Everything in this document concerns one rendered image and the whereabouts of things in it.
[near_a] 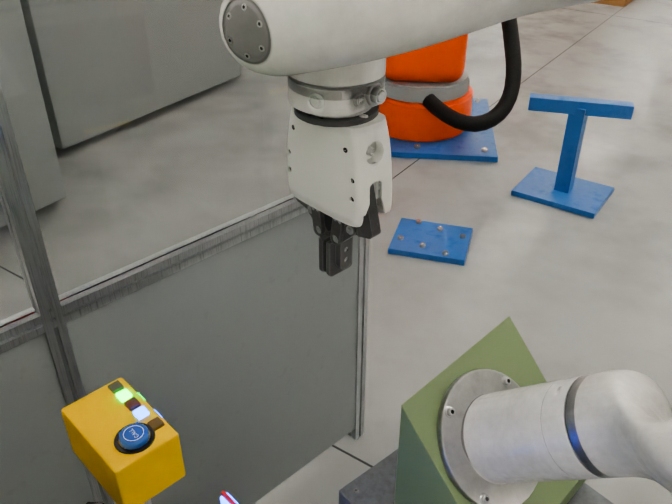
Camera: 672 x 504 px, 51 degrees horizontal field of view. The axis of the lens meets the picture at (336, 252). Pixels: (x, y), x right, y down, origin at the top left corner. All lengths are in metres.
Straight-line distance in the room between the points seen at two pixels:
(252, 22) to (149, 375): 1.23
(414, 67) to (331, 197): 3.63
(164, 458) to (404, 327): 1.94
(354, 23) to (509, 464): 0.63
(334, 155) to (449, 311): 2.40
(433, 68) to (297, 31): 3.77
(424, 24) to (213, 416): 1.50
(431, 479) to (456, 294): 2.14
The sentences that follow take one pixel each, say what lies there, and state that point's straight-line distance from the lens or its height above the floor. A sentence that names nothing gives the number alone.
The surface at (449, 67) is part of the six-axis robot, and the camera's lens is 4.25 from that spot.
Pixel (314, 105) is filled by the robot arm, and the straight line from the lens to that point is 0.58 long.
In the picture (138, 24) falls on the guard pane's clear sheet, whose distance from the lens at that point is 1.33.
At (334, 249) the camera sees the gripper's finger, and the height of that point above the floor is 1.44.
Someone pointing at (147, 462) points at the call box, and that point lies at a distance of 1.02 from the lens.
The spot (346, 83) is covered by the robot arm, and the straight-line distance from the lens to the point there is 0.58.
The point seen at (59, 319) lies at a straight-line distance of 1.44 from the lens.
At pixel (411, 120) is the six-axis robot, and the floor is 0.18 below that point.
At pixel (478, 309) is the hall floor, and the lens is 3.01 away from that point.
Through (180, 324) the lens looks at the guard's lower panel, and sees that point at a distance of 1.62.
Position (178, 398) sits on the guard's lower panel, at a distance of 1.74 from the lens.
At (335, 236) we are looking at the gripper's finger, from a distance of 0.67.
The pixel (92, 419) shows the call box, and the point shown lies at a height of 1.07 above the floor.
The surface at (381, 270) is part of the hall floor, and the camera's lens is 3.19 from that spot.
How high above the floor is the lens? 1.81
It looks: 33 degrees down
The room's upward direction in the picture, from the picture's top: straight up
